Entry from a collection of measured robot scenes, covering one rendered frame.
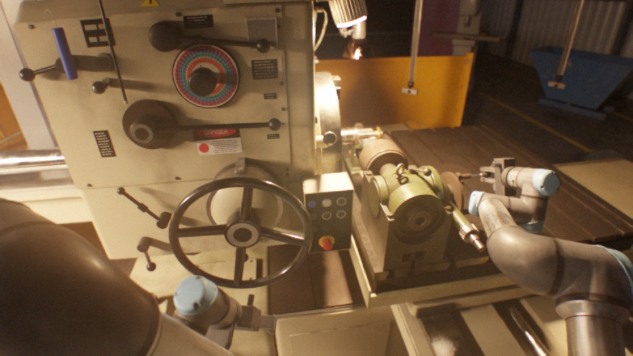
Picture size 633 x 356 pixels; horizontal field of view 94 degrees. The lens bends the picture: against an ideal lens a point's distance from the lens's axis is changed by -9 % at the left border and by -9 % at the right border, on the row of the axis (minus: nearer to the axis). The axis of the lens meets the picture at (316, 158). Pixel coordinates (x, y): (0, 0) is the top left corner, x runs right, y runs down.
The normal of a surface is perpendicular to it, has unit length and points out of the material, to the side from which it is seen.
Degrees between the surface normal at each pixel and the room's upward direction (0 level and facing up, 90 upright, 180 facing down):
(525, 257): 53
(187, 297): 24
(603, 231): 0
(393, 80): 90
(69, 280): 44
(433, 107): 90
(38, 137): 90
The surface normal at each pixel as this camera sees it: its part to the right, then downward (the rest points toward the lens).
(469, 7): -0.47, 0.42
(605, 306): -0.39, 0.07
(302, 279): -0.02, -0.88
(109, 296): 0.86, -0.43
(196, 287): -0.18, -0.62
